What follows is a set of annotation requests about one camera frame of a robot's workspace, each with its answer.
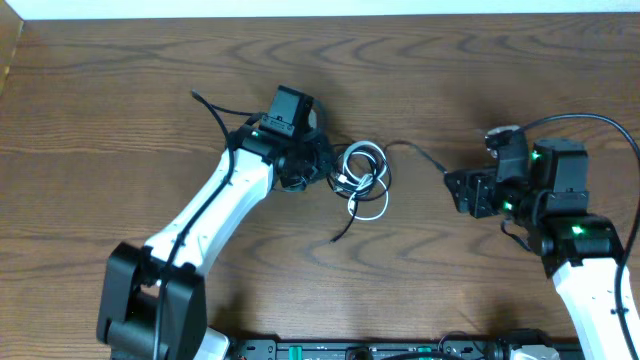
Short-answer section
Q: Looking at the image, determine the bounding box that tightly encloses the cardboard panel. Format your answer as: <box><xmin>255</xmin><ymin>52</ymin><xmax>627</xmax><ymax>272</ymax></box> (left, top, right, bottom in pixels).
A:
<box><xmin>0</xmin><ymin>0</ymin><xmax>24</xmax><ymax>93</ymax></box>

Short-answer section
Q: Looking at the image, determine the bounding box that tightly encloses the long black USB cable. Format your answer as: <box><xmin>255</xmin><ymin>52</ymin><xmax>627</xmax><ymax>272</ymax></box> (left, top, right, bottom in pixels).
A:
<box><xmin>327</xmin><ymin>139</ymin><xmax>449</xmax><ymax>202</ymax></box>

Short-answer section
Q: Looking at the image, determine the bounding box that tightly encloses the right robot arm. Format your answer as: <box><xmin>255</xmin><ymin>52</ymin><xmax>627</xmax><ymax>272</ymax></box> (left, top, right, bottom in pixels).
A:
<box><xmin>444</xmin><ymin>138</ymin><xmax>639</xmax><ymax>359</ymax></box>

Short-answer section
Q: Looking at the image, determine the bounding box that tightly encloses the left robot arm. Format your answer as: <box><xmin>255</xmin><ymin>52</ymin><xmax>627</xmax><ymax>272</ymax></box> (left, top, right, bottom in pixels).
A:
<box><xmin>96</xmin><ymin>86</ymin><xmax>335</xmax><ymax>359</ymax></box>

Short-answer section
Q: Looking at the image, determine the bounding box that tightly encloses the white USB cable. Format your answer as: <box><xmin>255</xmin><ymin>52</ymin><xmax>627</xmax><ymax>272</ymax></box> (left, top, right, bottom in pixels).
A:
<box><xmin>335</xmin><ymin>140</ymin><xmax>391</xmax><ymax>222</ymax></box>

